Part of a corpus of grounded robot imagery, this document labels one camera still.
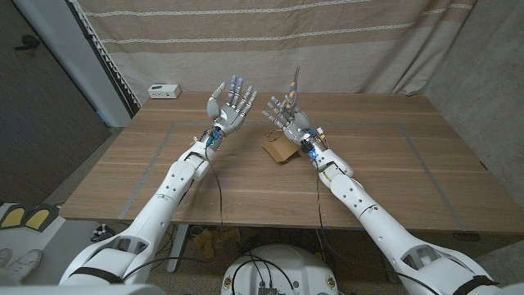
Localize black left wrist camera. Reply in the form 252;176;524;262
204;127;223;148

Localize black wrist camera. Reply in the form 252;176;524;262
204;127;223;148
300;139;318;159

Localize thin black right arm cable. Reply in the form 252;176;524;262
314;159;441;295

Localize grey scissors with tan handles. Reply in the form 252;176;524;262
285;65;301;112

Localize black triangle-patterned trim strip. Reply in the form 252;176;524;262
67;0;142;118

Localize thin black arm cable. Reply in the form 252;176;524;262
314;159;441;295
122;147;225;279

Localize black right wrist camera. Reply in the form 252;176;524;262
300;139;318;159

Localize dark door handle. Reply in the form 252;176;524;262
14;34;42;52

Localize white power strip box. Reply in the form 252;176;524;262
147;84;183;100

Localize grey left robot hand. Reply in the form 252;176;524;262
206;75;259;137

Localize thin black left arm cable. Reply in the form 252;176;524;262
122;147;225;279

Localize grey tape outline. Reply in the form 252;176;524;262
118;120;468;233

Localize beige striped curtain backdrop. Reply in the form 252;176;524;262
75;0;478;106

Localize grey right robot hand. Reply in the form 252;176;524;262
261;92;324;154

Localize brown paper bag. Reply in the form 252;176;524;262
261;129;302;164

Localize brown cardboard scraps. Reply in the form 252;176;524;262
192;227;242;260

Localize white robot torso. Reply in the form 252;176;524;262
220;244;340;295

